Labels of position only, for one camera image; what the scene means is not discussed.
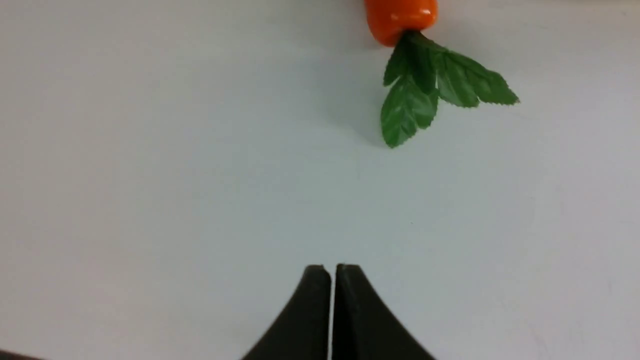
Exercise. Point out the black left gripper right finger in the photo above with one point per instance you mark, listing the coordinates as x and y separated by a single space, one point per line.
364 328

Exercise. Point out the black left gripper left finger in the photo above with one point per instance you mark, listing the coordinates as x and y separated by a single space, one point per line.
301 330

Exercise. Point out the orange plastic carrot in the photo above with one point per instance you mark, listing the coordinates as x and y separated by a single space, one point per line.
420 72

